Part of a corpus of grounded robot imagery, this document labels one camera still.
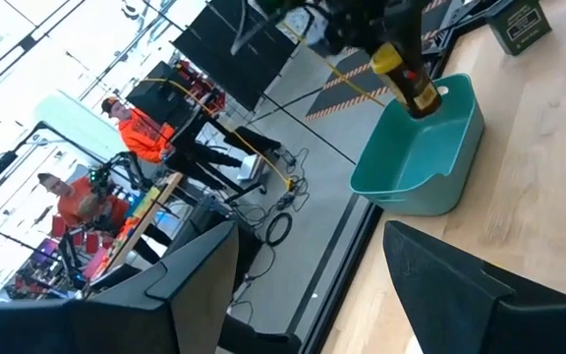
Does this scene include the black aluminium table frame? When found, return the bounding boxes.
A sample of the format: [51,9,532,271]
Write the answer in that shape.
[287,0,498,354]

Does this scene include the black coiled cable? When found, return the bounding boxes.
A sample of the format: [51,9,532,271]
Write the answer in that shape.
[264,211,294,247]

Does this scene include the yellow power cable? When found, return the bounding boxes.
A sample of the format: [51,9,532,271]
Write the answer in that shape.
[140,77,295,192]
[282,22,387,107]

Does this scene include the black partition panel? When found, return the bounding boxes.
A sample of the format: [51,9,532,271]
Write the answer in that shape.
[124,60,200,130]
[172,0,300,112]

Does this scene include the black round-base post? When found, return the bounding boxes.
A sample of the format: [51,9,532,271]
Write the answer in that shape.
[218,314,304,354]

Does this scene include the teal plastic bin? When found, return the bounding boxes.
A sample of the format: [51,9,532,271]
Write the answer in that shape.
[349,73,485,217]

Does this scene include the black floor mat striped edge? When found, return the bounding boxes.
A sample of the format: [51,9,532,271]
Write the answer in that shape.
[305,0,444,123]

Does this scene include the dark green spice tin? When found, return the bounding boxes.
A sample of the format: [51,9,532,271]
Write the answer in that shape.
[486,0,553,57]

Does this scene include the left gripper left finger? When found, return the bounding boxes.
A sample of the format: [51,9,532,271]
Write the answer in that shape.
[90,219,240,354]

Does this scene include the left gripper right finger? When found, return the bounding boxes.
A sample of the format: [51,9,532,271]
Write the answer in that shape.
[383,219,516,354]

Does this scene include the person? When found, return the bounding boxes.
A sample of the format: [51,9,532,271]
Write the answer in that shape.
[36,171,132,232]
[100,96,284,171]

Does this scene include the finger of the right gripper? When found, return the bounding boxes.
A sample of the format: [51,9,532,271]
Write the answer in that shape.
[388,0,429,75]

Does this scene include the wooden work table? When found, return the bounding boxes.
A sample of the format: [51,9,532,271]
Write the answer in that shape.
[90,171,185,279]

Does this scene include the yellow-lid dark spice jar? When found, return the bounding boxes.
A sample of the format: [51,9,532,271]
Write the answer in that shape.
[369,41,444,120]

